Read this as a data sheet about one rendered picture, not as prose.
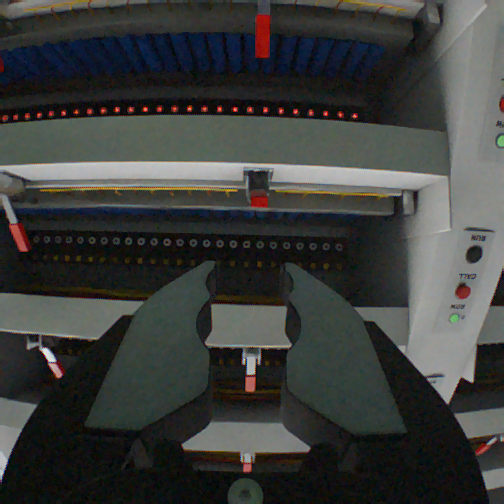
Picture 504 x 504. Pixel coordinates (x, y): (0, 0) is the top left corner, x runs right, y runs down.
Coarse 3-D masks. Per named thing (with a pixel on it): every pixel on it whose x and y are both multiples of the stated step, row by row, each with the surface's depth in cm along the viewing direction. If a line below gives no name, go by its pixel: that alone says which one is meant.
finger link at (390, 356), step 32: (384, 352) 8; (416, 384) 7; (416, 416) 6; (448, 416) 6; (352, 448) 6; (384, 448) 5; (416, 448) 5; (448, 448) 5; (416, 480) 5; (448, 480) 5; (480, 480) 5
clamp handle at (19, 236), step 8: (8, 200) 27; (8, 208) 27; (8, 216) 27; (16, 216) 28; (16, 224) 28; (16, 232) 28; (24, 232) 29; (16, 240) 29; (24, 240) 29; (24, 248) 30
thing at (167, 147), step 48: (0, 144) 24; (48, 144) 24; (96, 144) 24; (144, 144) 24; (192, 144) 24; (240, 144) 24; (288, 144) 24; (336, 144) 24; (384, 144) 25; (432, 144) 25; (432, 192) 27; (384, 240) 38
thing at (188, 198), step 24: (48, 192) 31; (72, 192) 31; (96, 192) 31; (120, 192) 31; (144, 192) 31; (168, 192) 31; (192, 192) 31; (216, 192) 31; (240, 192) 31; (288, 192) 30; (312, 192) 30; (336, 192) 29
